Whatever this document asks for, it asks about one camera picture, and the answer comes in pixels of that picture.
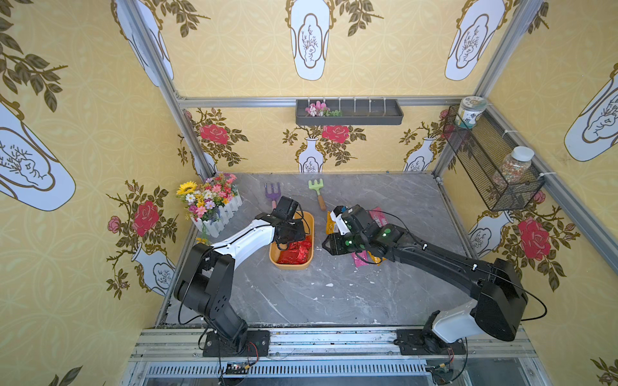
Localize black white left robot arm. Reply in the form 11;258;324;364
173;196;307;353

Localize grey wall shelf tray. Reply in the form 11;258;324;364
295;97;404;126

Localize patterned tin jar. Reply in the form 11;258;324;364
454;96;488;129

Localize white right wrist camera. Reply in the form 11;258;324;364
329;206;351;235

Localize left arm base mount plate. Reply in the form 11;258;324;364
199;330;270;359

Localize flower bouquet white fence planter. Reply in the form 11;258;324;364
176;173;242;238

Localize pink tea bag packet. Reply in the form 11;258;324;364
370;207;389;227

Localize black wire mesh basket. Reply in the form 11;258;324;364
444;106;545;212

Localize orange oval storage box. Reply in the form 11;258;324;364
269;212;315;270

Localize magenta tea bag packet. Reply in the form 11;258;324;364
352;252;373;268

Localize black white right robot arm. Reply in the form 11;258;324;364
322;205;529;354

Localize small circuit board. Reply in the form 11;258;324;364
225;363;251;376

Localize small pink flowers on shelf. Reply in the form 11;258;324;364
305;101;342;117

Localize clear jar white lid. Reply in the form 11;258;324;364
492;146;535;189

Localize green toy rake wooden handle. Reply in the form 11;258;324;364
308;179;328;212

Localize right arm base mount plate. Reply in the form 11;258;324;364
394;329;467;355

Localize purple toy fork pink handle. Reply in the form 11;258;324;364
265;183;282;209

